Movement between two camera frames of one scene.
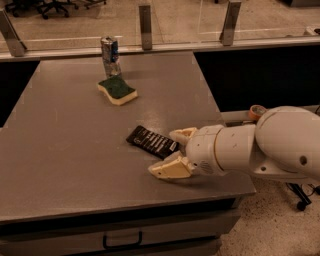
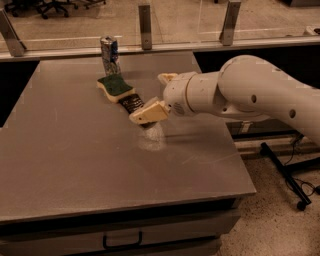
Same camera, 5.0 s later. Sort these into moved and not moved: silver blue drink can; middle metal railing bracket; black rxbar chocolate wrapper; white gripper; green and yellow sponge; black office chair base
Moved: white gripper; black rxbar chocolate wrapper
Not moved: black office chair base; middle metal railing bracket; green and yellow sponge; silver blue drink can
